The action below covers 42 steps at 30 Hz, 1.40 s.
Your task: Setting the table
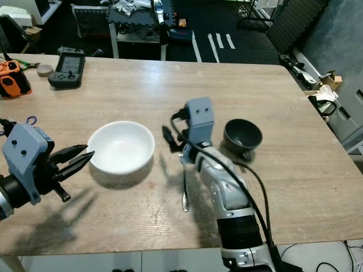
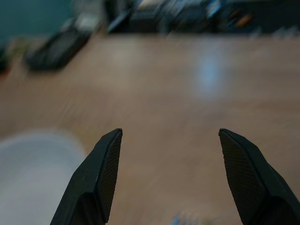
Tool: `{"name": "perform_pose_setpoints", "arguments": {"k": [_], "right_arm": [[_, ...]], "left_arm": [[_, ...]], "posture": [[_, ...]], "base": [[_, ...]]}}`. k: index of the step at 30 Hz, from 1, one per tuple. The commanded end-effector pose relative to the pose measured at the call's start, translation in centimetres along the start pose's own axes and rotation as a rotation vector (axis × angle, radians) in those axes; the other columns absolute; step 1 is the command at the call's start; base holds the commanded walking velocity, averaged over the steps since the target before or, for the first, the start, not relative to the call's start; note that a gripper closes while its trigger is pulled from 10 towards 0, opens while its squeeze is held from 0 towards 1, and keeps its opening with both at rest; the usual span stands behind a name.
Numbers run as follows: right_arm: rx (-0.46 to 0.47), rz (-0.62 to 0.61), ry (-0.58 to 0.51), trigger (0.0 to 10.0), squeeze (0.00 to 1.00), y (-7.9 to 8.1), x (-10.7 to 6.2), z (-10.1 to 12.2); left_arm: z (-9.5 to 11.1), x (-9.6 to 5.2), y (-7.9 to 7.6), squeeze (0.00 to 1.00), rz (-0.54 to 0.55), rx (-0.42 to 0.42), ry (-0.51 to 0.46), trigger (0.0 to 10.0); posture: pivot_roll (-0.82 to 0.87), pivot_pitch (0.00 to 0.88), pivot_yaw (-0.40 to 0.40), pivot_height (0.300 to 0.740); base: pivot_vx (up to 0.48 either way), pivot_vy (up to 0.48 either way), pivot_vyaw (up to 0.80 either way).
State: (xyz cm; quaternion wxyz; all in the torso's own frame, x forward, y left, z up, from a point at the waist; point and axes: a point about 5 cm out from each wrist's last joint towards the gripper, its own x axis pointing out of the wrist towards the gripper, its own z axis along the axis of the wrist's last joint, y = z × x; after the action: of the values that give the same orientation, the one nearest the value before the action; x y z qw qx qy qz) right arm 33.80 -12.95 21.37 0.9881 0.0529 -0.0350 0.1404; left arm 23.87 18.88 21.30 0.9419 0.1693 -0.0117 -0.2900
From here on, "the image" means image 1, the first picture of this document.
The cluttered metal cart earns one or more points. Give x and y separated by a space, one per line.
142 25

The grey handheld controller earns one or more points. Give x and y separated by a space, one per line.
66 68

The black office chair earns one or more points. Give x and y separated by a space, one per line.
17 34

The black foam panel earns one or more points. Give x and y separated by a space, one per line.
298 22

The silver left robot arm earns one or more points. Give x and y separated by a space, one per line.
8 201

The orange and black tool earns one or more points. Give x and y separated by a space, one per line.
14 79

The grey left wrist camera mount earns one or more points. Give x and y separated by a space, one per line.
25 150

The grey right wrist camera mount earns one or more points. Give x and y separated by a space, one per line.
201 119

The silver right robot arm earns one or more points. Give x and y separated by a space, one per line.
227 187

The beige tape roll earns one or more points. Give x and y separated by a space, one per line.
45 70

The white ceramic bowl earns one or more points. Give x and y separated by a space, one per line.
120 147

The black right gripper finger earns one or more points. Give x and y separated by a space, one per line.
170 138
185 148

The black ceramic bowl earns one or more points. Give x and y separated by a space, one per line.
243 136

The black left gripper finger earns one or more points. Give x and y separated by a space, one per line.
68 152
74 165

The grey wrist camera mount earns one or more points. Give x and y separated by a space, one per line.
25 150
201 119

